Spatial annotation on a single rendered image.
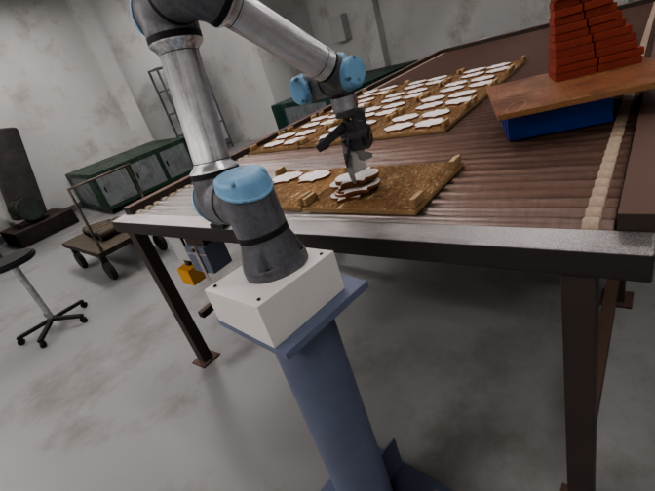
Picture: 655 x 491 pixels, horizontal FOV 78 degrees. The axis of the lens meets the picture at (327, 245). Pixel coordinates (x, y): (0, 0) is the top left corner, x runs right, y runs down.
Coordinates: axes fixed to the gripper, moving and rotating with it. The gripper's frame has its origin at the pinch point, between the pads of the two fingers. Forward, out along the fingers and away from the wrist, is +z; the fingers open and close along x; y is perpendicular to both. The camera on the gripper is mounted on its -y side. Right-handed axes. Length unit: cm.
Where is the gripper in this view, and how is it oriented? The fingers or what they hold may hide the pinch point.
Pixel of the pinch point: (356, 175)
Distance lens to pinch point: 129.7
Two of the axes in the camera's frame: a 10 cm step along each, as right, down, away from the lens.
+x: 2.7, -5.0, 8.3
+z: 2.7, 8.6, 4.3
